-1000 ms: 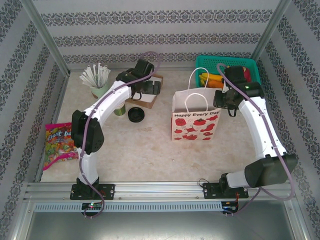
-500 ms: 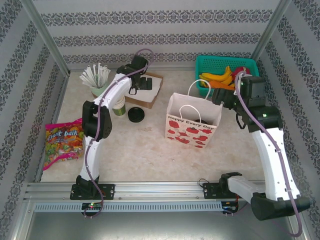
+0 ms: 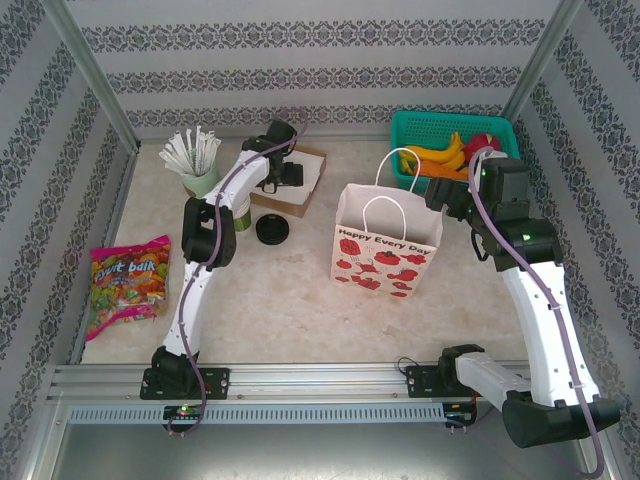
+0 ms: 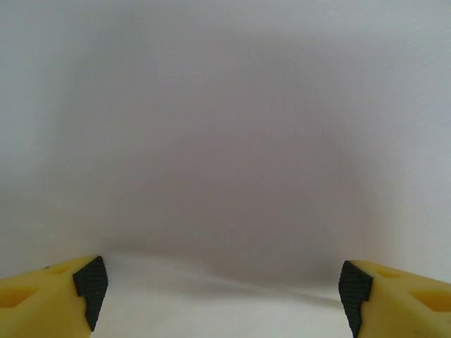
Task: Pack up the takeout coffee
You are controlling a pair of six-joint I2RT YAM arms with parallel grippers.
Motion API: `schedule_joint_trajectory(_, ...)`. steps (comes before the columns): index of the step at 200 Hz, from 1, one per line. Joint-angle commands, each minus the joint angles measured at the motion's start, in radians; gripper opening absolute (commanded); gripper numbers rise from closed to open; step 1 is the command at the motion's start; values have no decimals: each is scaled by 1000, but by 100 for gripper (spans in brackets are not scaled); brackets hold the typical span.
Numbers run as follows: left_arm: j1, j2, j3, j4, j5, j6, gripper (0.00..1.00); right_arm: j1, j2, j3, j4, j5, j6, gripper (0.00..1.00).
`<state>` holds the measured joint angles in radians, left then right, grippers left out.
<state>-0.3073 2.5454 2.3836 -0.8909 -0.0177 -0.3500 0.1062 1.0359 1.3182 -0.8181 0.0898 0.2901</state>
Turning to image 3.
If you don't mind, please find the white red-printed paper bag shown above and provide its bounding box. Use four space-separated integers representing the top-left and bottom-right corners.
328 147 445 300

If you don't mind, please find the green paper coffee cup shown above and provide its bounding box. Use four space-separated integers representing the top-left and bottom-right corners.
233 197 254 234

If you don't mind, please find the yellow banana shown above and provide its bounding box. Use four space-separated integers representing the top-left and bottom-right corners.
403 132 464 161
434 149 466 171
397 149 421 176

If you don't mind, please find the white napkin stack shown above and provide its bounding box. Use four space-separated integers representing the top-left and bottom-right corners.
252 147 324 201

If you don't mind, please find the pink dragon fruit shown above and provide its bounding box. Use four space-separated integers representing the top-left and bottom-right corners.
462 132 505 161

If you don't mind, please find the teal plastic basket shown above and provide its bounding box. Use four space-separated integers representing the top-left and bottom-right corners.
389 109 521 189

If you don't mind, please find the brown cardboard box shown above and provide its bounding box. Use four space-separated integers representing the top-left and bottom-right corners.
249 144 329 219

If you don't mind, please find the black plastic cup lid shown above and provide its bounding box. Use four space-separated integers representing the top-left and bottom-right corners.
255 213 291 246

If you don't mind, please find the mint green straw holder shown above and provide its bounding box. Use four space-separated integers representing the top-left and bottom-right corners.
180 162 221 199

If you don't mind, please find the right small circuit board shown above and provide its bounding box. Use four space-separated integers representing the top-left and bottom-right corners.
443 403 479 426

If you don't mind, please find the small circuit board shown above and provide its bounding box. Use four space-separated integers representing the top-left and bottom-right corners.
163 404 207 420
443 403 479 426

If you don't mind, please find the colourful candy bag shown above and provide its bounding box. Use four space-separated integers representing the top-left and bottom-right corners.
84 234 174 343

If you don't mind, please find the left small circuit board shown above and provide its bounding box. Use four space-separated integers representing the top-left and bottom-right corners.
163 404 207 420

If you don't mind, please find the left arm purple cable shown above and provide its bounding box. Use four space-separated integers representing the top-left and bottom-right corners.
167 105 310 437

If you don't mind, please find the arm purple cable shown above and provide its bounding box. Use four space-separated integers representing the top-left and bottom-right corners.
167 105 310 437
467 149 606 479

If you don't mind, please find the aluminium frame post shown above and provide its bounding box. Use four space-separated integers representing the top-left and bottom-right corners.
501 0 585 121
39 0 142 151

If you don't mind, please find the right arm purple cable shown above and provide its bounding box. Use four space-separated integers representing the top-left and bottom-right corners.
467 149 606 479

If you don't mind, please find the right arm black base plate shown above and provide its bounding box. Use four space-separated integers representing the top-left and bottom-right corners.
404 364 497 399

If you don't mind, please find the aluminium mounting rail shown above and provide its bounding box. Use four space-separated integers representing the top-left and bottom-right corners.
47 363 591 401

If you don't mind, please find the slotted grey cable duct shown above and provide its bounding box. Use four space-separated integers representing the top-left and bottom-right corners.
67 402 446 425

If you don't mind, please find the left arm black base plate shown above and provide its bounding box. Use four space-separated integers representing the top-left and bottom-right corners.
139 367 232 401

